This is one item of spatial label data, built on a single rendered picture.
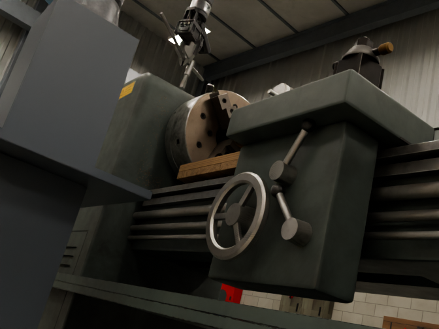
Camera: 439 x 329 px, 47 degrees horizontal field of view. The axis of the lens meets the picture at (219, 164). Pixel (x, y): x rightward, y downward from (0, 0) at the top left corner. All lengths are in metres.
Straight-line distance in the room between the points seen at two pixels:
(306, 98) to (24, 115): 0.56
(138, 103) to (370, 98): 0.96
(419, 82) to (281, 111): 9.34
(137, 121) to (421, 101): 8.61
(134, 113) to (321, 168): 0.92
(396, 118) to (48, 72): 0.69
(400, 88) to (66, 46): 9.44
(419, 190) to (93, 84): 0.70
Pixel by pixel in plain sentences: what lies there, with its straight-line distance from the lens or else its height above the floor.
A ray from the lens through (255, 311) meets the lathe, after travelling 0.73.
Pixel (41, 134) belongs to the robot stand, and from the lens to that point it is 1.07.
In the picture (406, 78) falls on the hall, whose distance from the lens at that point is 10.35.
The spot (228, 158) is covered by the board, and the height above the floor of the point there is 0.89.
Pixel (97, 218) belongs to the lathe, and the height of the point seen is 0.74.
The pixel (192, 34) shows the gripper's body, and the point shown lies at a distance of 1.81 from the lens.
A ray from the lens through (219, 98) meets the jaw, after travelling 1.52.
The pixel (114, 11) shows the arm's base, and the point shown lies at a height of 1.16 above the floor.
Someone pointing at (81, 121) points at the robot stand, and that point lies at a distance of 1.10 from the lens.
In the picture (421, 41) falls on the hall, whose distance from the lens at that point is 10.68.
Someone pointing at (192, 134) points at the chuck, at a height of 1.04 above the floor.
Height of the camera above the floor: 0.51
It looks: 18 degrees up
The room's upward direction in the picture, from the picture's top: 15 degrees clockwise
